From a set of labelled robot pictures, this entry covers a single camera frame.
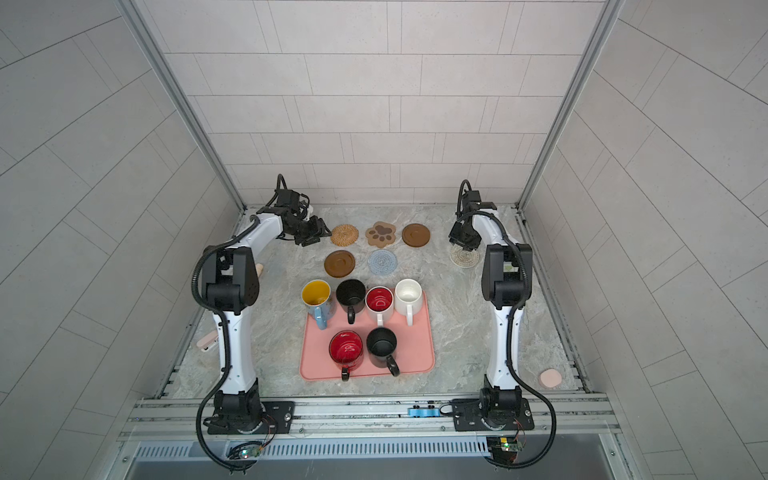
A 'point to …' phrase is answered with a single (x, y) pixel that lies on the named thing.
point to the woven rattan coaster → (344, 235)
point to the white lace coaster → (463, 258)
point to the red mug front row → (346, 351)
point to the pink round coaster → (551, 378)
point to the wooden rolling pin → (208, 340)
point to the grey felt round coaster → (382, 262)
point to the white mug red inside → (379, 302)
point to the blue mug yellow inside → (316, 295)
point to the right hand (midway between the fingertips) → (457, 240)
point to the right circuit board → (504, 444)
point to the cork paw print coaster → (381, 234)
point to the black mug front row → (381, 344)
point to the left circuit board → (246, 450)
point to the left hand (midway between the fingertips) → (332, 226)
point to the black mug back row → (351, 295)
